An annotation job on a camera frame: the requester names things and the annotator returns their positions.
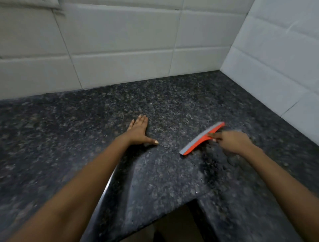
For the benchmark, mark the person's right hand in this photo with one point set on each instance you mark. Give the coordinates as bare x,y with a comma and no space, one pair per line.
234,142

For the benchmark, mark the orange squeegee with grey blade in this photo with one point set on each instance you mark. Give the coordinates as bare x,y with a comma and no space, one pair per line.
194,144

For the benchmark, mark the person's left forearm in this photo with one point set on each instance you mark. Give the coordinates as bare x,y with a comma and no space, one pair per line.
74,194

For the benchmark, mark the black speckled granite countertop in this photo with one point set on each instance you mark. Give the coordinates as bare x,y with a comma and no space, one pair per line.
74,124

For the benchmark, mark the person's right forearm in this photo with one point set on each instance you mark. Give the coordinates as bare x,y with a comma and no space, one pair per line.
286,189

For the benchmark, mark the person's left hand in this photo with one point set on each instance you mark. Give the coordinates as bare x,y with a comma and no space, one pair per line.
137,132

